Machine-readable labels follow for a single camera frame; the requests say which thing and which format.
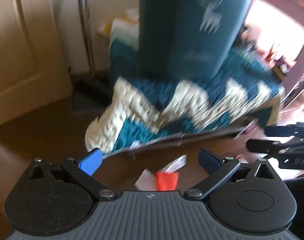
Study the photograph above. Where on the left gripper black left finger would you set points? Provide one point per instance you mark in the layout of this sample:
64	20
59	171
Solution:
81	171

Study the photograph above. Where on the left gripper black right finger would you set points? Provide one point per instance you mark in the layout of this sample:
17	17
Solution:
220	171

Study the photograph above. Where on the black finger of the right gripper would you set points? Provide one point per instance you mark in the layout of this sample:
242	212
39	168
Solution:
296	130
275	147

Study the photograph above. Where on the white orange paper scrap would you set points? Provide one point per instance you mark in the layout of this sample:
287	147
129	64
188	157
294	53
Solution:
165	179

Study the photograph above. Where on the teal trash bin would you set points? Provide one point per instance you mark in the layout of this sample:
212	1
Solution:
187	39

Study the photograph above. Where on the chrome stand with black base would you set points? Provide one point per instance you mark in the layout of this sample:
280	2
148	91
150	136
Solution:
91	91

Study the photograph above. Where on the teal white zigzag knitted blanket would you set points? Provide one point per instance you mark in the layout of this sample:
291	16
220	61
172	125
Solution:
143	112

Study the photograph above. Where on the cream door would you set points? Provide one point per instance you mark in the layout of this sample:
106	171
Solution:
33	71

